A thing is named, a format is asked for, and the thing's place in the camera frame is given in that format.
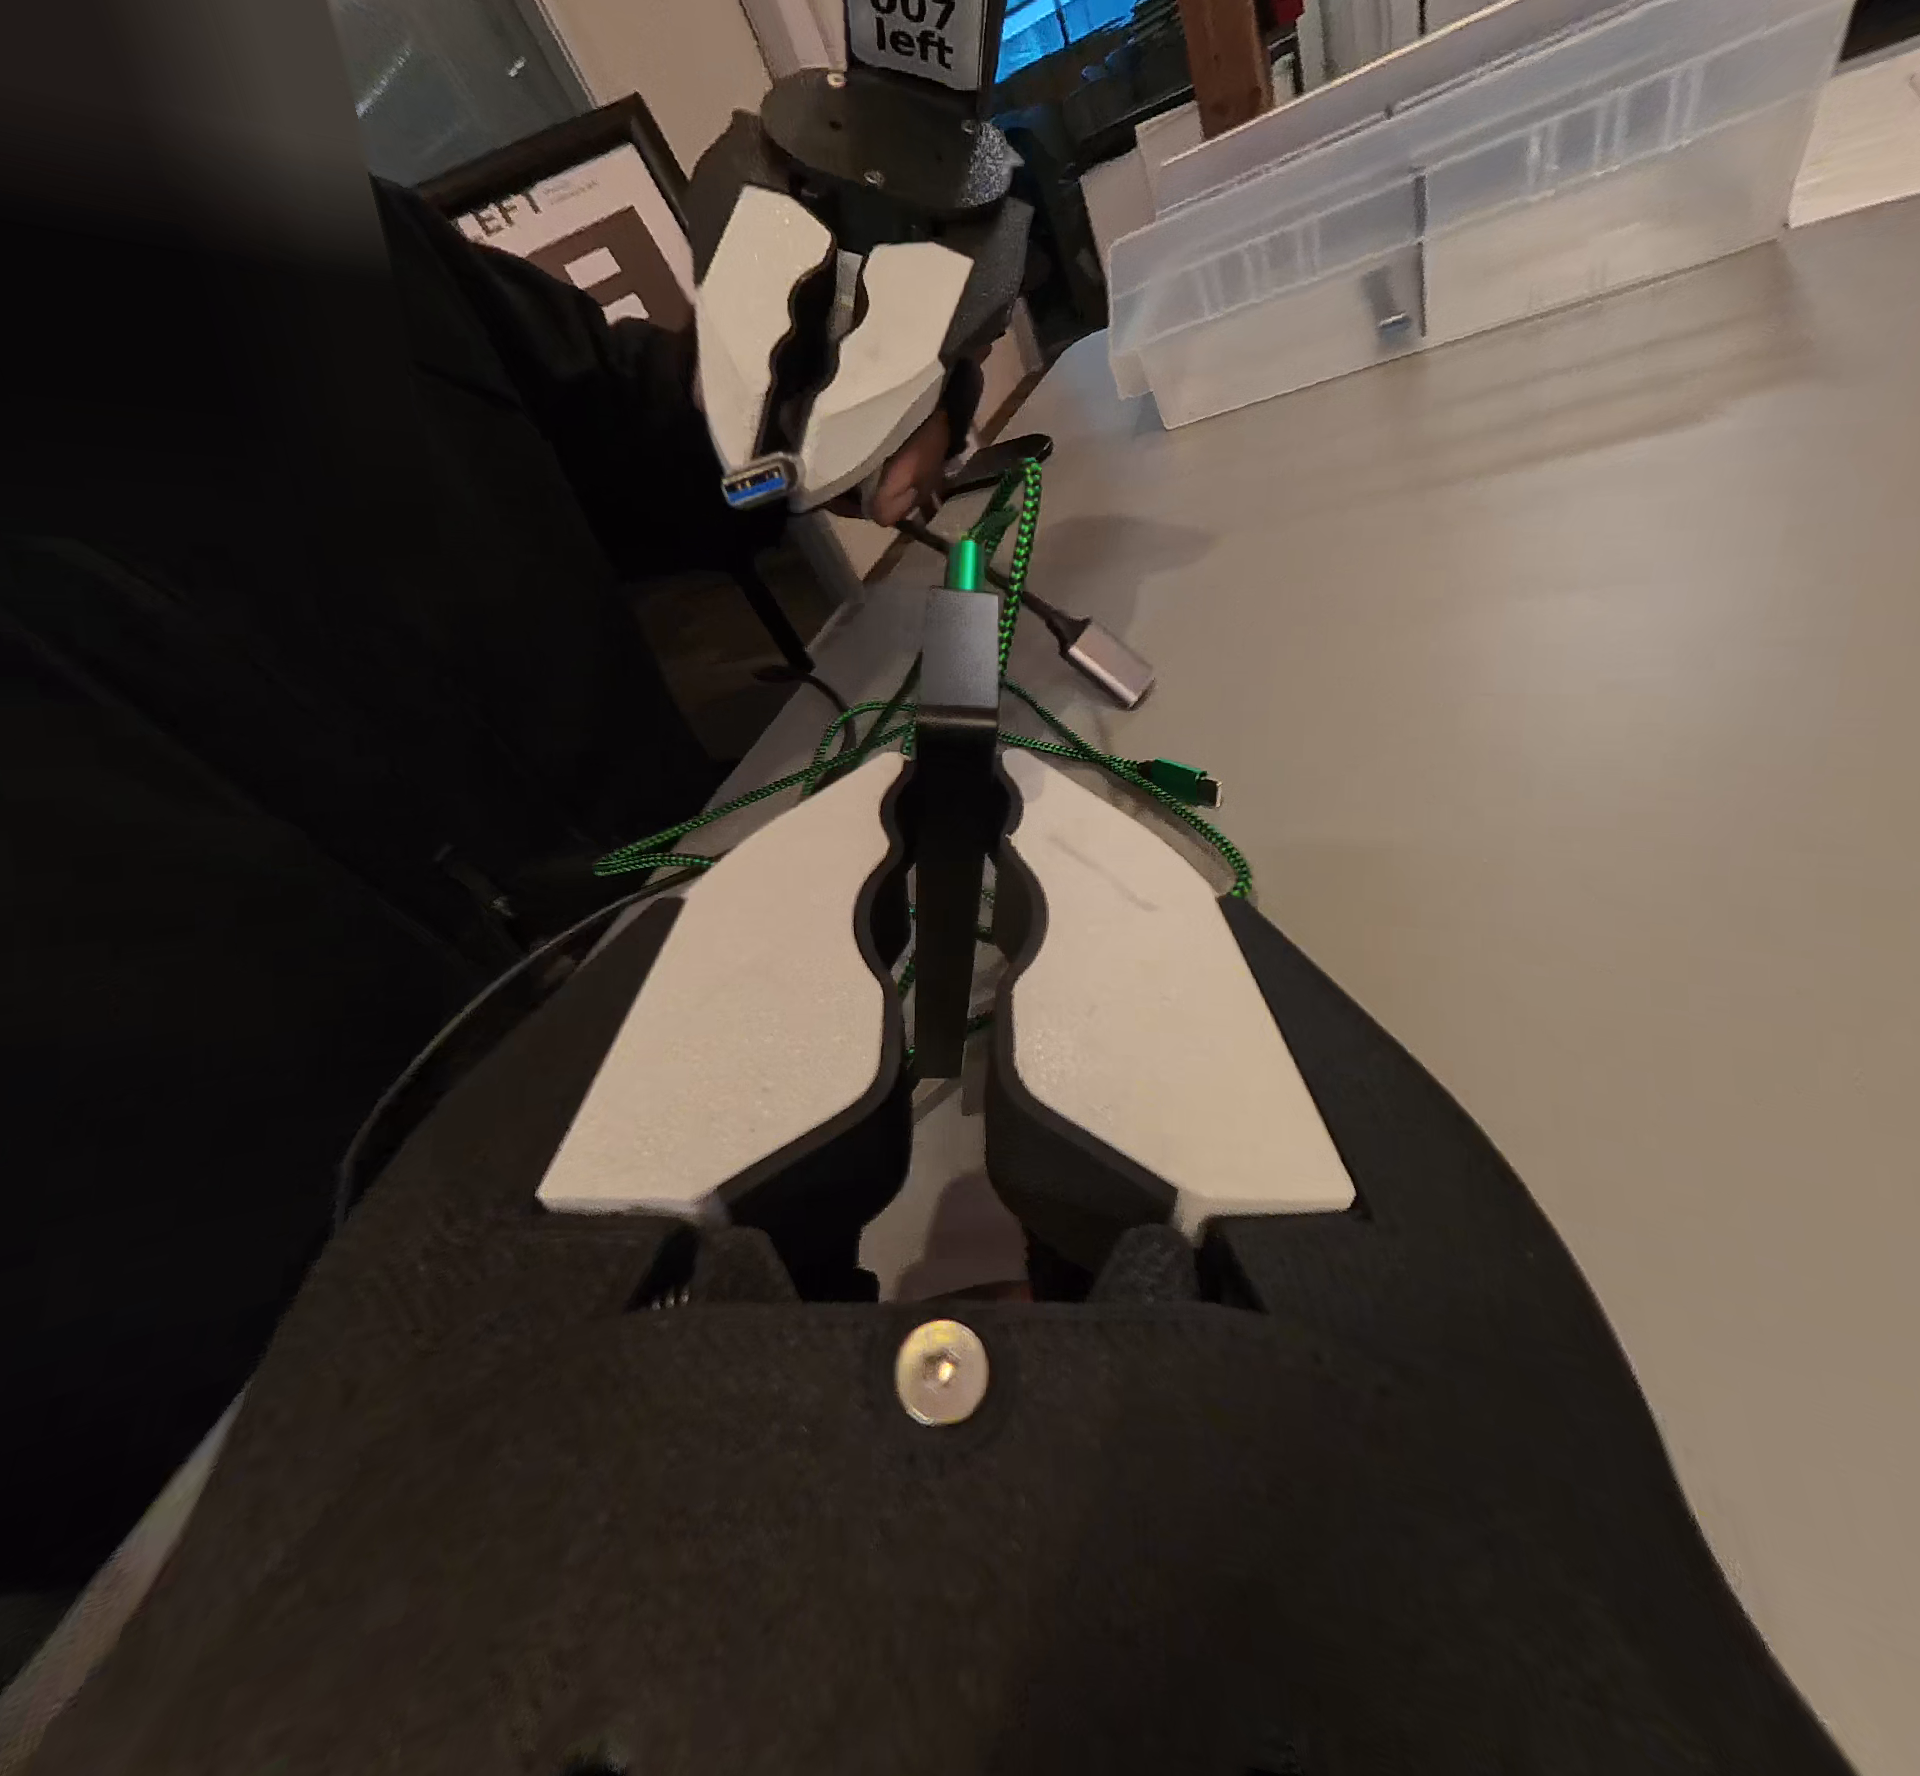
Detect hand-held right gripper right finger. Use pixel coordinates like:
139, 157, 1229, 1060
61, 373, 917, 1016
982, 755, 1358, 1261

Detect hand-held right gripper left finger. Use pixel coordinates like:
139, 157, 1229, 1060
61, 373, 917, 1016
533, 755, 917, 1261

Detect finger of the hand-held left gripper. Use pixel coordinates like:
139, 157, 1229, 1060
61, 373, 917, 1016
693, 182, 840, 464
771, 236, 963, 518

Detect green braided cable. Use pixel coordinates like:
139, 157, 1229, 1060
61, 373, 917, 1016
591, 456, 1258, 1043

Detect black USB hub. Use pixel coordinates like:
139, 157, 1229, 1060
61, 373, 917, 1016
905, 584, 1003, 1076

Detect black braided cable grey plugs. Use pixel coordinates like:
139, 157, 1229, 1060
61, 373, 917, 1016
721, 429, 1160, 711

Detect grey desk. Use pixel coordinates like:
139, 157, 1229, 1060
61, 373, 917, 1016
600, 178, 1920, 1656

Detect person's left hand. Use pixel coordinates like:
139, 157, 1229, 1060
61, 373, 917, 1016
870, 429, 962, 527

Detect black framed poster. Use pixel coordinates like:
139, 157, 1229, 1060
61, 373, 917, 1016
411, 91, 697, 337

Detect person's black clothing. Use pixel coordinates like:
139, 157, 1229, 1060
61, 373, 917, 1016
0, 171, 781, 1584

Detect clear plastic bin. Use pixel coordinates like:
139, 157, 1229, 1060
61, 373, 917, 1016
1101, 0, 1899, 432

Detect thin black cable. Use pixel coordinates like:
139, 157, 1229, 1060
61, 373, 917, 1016
333, 890, 660, 1206

